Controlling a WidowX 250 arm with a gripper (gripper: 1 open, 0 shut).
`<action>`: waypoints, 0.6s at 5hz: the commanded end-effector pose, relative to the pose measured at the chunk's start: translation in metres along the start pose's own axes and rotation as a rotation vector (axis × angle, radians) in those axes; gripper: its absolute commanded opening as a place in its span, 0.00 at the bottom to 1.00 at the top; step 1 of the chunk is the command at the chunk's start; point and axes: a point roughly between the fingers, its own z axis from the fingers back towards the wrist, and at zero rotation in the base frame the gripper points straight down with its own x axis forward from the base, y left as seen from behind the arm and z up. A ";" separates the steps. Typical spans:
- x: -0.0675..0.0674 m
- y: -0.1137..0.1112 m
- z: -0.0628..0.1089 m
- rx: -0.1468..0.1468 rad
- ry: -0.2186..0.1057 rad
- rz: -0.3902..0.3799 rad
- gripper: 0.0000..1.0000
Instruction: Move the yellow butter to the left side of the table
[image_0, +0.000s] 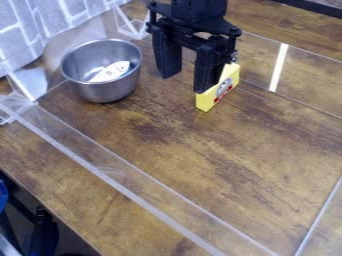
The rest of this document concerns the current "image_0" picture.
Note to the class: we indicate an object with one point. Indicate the stainless steel bowl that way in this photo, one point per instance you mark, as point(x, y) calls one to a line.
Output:
point(87, 59)

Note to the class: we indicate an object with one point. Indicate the clear acrylic triangular bracket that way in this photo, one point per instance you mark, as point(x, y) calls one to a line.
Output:
point(133, 28)

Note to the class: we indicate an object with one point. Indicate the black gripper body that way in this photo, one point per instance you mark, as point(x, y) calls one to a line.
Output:
point(193, 16)

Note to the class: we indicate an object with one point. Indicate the clear acrylic barrier front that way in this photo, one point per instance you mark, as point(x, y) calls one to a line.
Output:
point(195, 223)

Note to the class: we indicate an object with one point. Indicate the white fish toy in bowl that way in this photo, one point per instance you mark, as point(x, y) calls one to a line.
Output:
point(111, 72)

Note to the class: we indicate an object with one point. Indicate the grey brick pattern cloth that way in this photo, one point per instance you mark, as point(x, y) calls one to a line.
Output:
point(30, 22)

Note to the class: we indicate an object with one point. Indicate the yellow butter block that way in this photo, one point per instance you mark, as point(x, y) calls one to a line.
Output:
point(213, 96)

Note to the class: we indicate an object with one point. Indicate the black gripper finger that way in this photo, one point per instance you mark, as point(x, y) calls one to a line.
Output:
point(209, 66)
point(167, 51)

